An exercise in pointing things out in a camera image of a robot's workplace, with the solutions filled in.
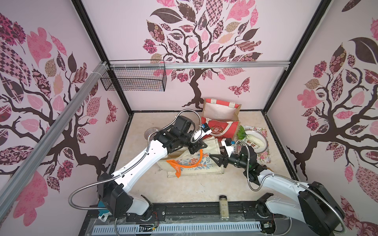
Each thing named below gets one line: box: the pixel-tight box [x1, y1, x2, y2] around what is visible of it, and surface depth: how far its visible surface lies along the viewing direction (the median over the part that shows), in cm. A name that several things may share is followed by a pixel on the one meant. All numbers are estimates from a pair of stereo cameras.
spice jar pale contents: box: [218, 195, 230, 221], surface depth 74 cm
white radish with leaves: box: [236, 125, 266, 148], surface depth 102 cm
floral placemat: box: [236, 124, 272, 164], surface depth 97 cm
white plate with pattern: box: [244, 129, 268, 154], surface depth 102 cm
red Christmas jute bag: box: [201, 98, 242, 140], surface depth 98 cm
